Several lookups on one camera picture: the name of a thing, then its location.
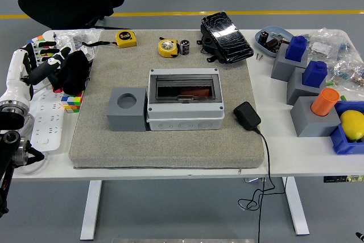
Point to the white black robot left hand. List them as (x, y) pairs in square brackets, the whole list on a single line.
[(17, 78)]

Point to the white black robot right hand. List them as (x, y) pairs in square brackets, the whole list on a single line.
[(361, 237)]

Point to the grey electrical box with lid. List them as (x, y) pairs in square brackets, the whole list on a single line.
[(185, 112)]

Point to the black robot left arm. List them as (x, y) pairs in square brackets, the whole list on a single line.
[(8, 140)]

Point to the large colourful puzzle cube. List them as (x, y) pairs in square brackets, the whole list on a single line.
[(38, 38)]

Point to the black cloth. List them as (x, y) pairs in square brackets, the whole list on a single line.
[(74, 72)]

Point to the white power strip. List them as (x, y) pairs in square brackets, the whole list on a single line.
[(48, 129)]

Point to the small colourful puzzle cube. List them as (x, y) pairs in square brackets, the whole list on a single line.
[(72, 102)]

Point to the black table control panel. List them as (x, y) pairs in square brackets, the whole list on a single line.
[(341, 179)]

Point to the white table leg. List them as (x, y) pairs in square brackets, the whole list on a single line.
[(91, 211), (297, 209)]

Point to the clear plastic bag with parts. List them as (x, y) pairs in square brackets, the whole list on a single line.
[(82, 36), (349, 73), (324, 46)]

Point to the black office chair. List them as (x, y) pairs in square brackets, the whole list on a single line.
[(62, 1)]

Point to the blue storage bin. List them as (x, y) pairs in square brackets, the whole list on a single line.
[(341, 143)]

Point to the yellow lemon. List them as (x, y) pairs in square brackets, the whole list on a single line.
[(352, 125)]

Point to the rectangular yellow tape measure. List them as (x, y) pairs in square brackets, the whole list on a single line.
[(125, 39)]

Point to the grey holder block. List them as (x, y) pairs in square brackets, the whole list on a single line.
[(281, 68), (295, 89), (125, 120), (310, 125)]

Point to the small green stick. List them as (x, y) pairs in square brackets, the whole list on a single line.
[(343, 98), (330, 83)]

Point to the round yellow tape measure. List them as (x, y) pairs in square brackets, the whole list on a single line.
[(167, 48)]

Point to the black power adapter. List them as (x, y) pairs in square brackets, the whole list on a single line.
[(247, 116)]

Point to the blue plastic block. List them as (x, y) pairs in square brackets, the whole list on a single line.
[(295, 49), (314, 75)]

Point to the grey-brown mat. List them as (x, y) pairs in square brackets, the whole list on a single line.
[(170, 149)]

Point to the black capacitor with white label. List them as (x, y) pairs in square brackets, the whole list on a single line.
[(185, 47)]

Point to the dark brown components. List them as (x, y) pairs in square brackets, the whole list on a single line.
[(272, 44)]

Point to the black glossy device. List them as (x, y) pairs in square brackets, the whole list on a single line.
[(227, 38)]

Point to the blue-grey dish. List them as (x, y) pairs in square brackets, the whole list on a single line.
[(260, 46)]

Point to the plain black capacitor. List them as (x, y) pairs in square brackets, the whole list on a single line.
[(263, 36)]

